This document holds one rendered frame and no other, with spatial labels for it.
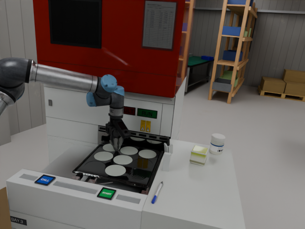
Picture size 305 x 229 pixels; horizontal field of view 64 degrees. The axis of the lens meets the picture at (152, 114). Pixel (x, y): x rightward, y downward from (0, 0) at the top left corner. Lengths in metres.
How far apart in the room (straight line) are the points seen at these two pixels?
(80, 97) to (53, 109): 0.21
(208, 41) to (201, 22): 0.69
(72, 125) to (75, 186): 0.66
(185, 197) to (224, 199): 0.15
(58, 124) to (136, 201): 0.90
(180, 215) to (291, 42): 8.12
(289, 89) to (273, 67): 1.27
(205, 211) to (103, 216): 0.37
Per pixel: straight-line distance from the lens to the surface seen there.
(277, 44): 8.77
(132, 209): 0.92
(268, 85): 7.69
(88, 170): 1.24
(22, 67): 1.07
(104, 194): 0.98
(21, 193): 1.13
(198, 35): 9.21
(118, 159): 1.32
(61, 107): 1.63
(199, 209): 0.96
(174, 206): 0.94
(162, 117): 1.40
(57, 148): 1.76
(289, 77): 8.16
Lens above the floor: 1.56
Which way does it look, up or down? 19 degrees down
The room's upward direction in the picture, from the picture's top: 5 degrees clockwise
